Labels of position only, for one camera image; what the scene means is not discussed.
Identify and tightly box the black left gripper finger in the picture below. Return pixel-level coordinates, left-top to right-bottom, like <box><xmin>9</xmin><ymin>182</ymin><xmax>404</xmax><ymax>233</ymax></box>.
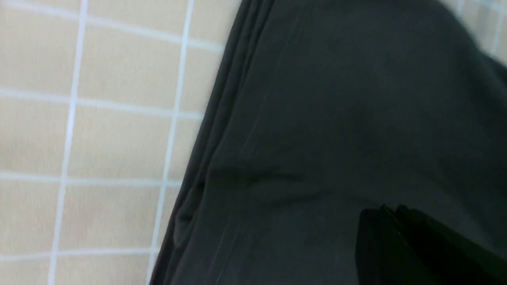
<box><xmin>355</xmin><ymin>205</ymin><xmax>507</xmax><ymax>285</ymax></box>

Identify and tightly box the beige checkered table mat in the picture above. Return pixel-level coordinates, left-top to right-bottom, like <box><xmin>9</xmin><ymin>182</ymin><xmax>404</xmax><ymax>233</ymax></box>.
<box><xmin>1</xmin><ymin>0</ymin><xmax>500</xmax><ymax>285</ymax></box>

